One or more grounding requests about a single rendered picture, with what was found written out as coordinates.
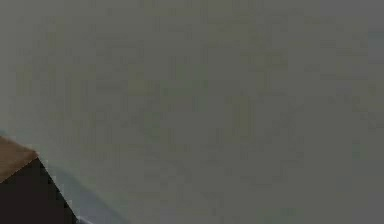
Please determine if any black cabinet with wooden top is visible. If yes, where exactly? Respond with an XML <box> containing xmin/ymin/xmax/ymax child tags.
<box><xmin>0</xmin><ymin>135</ymin><xmax>79</xmax><ymax>224</ymax></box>

